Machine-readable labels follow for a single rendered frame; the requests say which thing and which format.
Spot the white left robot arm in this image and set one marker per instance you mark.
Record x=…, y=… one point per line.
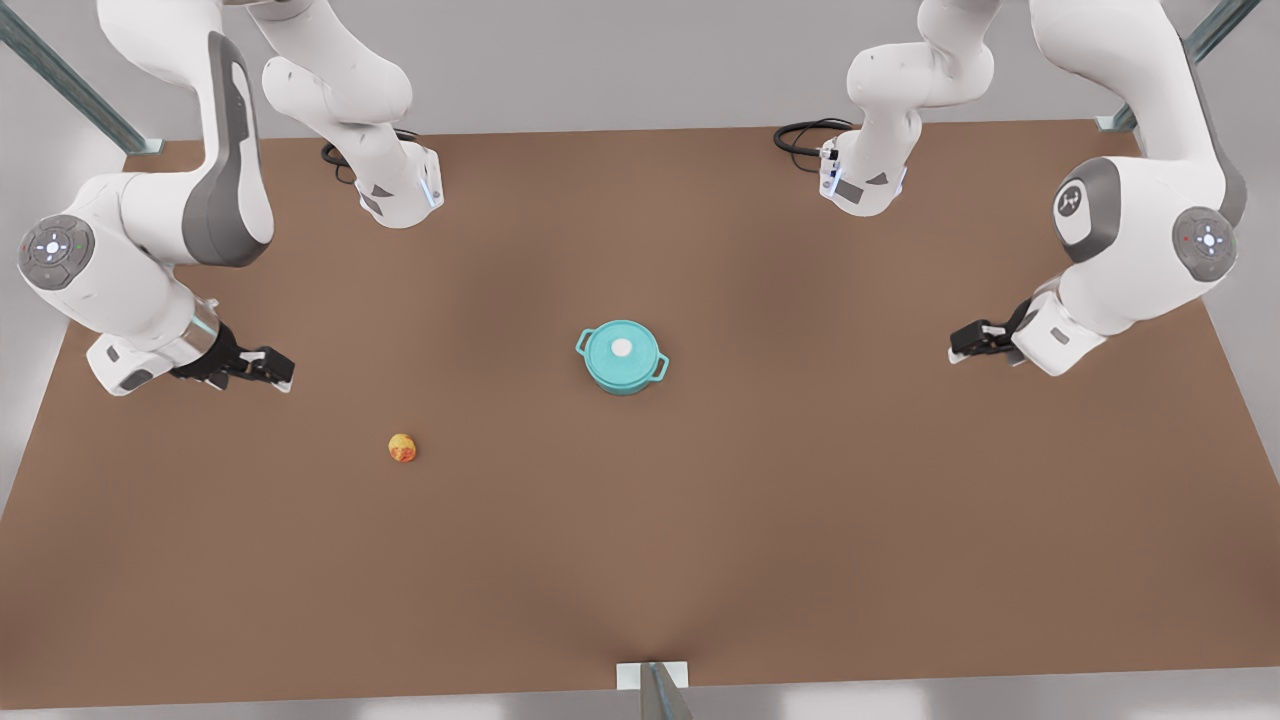
x=1140, y=240

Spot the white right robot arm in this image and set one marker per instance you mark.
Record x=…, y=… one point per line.
x=130, y=250

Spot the yellow red potato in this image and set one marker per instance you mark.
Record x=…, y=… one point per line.
x=402, y=448

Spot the teal pot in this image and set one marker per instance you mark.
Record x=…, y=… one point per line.
x=623, y=363

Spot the teal pot lid white knob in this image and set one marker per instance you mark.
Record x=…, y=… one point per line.
x=621, y=353

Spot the silver frame post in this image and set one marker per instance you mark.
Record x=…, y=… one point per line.
x=655, y=690
x=75, y=85
x=1180, y=60

